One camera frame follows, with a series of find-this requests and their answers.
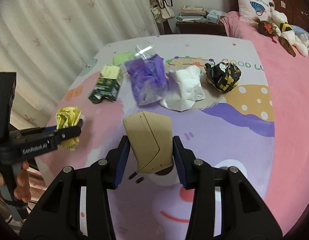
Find brown haired doll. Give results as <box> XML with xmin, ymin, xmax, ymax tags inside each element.
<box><xmin>252</xmin><ymin>16</ymin><xmax>297</xmax><ymax>57</ymax></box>

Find white striped plush toy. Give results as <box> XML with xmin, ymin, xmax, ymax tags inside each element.
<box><xmin>269</xmin><ymin>1</ymin><xmax>309</xmax><ymax>57</ymax></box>

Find purple plastic bag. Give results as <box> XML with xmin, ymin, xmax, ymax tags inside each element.
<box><xmin>124</xmin><ymin>53</ymin><xmax>170</xmax><ymax>106</ymax></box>

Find clear bag with green pad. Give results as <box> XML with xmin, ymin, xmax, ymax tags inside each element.
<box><xmin>112</xmin><ymin>43</ymin><xmax>157</xmax><ymax>67</ymax></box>

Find tissue box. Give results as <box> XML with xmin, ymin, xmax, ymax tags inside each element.
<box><xmin>206</xmin><ymin>9</ymin><xmax>226</xmax><ymax>25</ymax></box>

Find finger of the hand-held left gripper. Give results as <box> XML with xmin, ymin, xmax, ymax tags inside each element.
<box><xmin>42</xmin><ymin>118</ymin><xmax>85</xmax><ymax>133</ymax></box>
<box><xmin>53</xmin><ymin>125</ymin><xmax>82</xmax><ymax>146</ymax></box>

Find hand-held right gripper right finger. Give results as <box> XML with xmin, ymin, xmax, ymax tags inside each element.
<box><xmin>172</xmin><ymin>135</ymin><xmax>284</xmax><ymax>240</ymax></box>

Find white paper bag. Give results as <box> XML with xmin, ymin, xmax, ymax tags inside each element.
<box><xmin>159</xmin><ymin>66</ymin><xmax>206</xmax><ymax>112</ymax></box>

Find dark wooden nightstand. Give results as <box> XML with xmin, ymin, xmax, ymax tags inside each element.
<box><xmin>175</xmin><ymin>20</ymin><xmax>227</xmax><ymax>36</ymax></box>

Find light blue plush toy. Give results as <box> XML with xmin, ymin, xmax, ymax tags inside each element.
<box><xmin>293</xmin><ymin>25</ymin><xmax>309</xmax><ymax>41</ymax></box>

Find white cartoon pillow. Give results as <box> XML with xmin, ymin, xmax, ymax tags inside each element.
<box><xmin>234</xmin><ymin>0</ymin><xmax>275</xmax><ymax>26</ymax></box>

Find stack of books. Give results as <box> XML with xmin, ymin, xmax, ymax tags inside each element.
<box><xmin>175</xmin><ymin>4</ymin><xmax>207</xmax><ymax>23</ymax></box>

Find green tea box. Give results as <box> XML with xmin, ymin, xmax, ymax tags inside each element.
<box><xmin>88</xmin><ymin>64</ymin><xmax>124</xmax><ymax>105</ymax></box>

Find cream leaf print curtain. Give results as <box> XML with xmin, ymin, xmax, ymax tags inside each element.
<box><xmin>0</xmin><ymin>0</ymin><xmax>161</xmax><ymax>130</ymax></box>

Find pink blanket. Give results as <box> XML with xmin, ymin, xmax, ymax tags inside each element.
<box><xmin>219</xmin><ymin>10</ymin><xmax>309</xmax><ymax>230</ymax></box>

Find person's left hand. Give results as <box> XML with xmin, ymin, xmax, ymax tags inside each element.
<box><xmin>0</xmin><ymin>160</ymin><xmax>31</xmax><ymax>204</ymax></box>

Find dark wooden headboard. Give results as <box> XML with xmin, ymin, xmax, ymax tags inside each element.
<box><xmin>224</xmin><ymin>0</ymin><xmax>309</xmax><ymax>28</ymax></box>

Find black and yellow paper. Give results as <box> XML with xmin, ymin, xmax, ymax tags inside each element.
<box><xmin>205</xmin><ymin>59</ymin><xmax>242</xmax><ymax>94</ymax></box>

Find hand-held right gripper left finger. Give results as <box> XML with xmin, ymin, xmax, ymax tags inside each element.
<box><xmin>19</xmin><ymin>135</ymin><xmax>131</xmax><ymax>240</ymax></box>

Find red and tan cardboard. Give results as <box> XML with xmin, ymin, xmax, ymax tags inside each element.
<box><xmin>122</xmin><ymin>111</ymin><xmax>173</xmax><ymax>175</ymax></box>

